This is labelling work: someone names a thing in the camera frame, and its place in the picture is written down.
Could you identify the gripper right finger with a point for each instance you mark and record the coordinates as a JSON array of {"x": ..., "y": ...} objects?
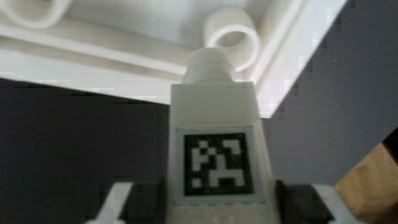
[{"x": 311, "y": 205}]

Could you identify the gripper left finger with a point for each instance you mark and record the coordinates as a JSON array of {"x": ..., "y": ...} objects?
[{"x": 133, "y": 204}]

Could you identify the white square table top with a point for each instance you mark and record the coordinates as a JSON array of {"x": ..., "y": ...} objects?
[{"x": 106, "y": 45}]

